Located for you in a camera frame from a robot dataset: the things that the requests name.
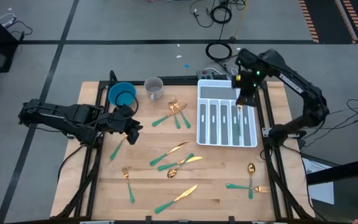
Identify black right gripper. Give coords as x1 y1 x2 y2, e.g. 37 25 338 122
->
231 70 262 108

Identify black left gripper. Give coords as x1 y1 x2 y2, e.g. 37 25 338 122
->
104 105 144 146

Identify gold knife green handle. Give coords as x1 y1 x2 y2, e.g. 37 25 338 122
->
149 140 190 167
157 156 204 172
151 103 188 128
154 184 198 215

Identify gold spoon green handle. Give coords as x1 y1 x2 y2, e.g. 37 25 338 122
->
167 152 195 179
109 134 129 162
247 162 257 200

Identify white cutlery organizer tray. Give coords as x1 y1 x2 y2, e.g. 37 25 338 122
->
196 78 259 148

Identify blue bowl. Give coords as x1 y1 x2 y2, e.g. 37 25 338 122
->
108 82 138 108

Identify grey power strip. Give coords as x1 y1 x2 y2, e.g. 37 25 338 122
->
196 70 215 80

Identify grey patterned mug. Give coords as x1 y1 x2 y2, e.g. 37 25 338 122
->
144 76 165 101

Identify black side table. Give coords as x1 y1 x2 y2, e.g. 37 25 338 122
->
306 155 358 224

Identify white paper sheet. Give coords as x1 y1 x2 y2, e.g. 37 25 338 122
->
301 157 335 205

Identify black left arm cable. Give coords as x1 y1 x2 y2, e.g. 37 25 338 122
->
114 90 139 121

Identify coiled black cable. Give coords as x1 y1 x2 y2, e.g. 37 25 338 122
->
209 5 232 25
204 41 233 62

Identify black aluminium table frame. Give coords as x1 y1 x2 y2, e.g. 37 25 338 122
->
53 70 316 222

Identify black floor cable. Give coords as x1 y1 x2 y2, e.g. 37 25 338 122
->
9 18 34 41
57 144 86 183

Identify thin black cable white plug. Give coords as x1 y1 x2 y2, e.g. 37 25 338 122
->
189 0 214 29

